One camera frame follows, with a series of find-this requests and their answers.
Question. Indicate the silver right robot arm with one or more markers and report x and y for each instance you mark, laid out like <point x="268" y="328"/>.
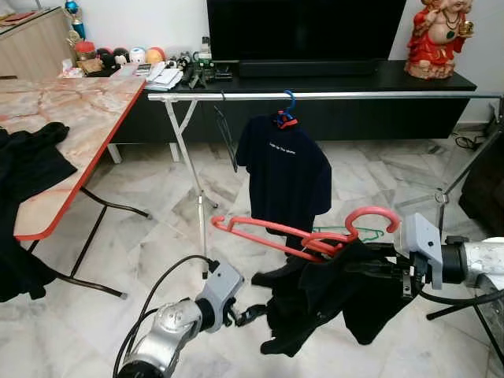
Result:
<point x="480" y="260"/>

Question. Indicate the blue plastic hanger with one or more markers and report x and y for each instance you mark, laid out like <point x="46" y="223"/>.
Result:
<point x="294" y="102"/>

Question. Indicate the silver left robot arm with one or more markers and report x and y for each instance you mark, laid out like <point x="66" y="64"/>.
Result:
<point x="165" y="331"/>

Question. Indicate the small black electronic device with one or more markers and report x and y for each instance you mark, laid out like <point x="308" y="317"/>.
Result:
<point x="218" y="73"/>

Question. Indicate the orange ball toy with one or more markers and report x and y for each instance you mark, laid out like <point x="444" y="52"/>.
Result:
<point x="155" y="56"/>

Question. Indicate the navy blue t-shirt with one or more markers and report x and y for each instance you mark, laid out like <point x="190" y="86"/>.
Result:
<point x="283" y="173"/>

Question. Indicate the stack of books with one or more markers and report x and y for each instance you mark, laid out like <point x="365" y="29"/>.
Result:
<point x="165" y="77"/>

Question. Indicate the marble top folding table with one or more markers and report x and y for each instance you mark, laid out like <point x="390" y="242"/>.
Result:
<point x="71" y="110"/>

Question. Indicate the black tv console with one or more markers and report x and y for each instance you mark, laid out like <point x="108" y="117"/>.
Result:
<point x="378" y="122"/>

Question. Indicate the pink floral tissue pack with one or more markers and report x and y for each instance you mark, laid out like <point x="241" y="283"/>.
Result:
<point x="72" y="73"/>

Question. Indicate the black mouse head toy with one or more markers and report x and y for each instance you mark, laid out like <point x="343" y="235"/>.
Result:
<point x="121" y="57"/>

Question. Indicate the black shirt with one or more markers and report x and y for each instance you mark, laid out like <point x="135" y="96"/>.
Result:
<point x="323" y="307"/>
<point x="31" y="165"/>

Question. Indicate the red laughing buddha statue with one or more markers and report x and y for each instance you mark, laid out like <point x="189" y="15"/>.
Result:
<point x="433" y="47"/>

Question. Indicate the silver metal clothes rack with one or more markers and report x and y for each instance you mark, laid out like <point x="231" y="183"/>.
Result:
<point x="354" y="95"/>

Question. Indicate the blue trophy ornament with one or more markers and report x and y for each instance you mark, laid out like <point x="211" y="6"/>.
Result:
<point x="72" y="8"/>

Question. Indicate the wooden sideboard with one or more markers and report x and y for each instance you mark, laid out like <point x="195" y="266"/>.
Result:
<point x="35" y="51"/>

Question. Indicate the red lidded jar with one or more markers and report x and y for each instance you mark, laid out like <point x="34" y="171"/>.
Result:
<point x="85" y="47"/>

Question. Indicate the red plastic hanger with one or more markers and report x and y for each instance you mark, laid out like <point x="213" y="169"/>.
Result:
<point x="370" y="210"/>

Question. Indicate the clear plastic bottle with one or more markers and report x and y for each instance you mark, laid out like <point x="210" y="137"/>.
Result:
<point x="205" y="50"/>

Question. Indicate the black television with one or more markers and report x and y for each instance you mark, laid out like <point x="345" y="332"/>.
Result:
<point x="307" y="27"/>

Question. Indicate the black soundbar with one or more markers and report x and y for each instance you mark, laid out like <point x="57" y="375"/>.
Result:
<point x="307" y="68"/>

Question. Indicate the white blue ball toy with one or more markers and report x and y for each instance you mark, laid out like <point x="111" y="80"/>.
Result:
<point x="137" y="55"/>

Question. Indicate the black mouse toy red bow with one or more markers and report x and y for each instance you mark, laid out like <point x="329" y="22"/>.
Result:
<point x="105" y="58"/>

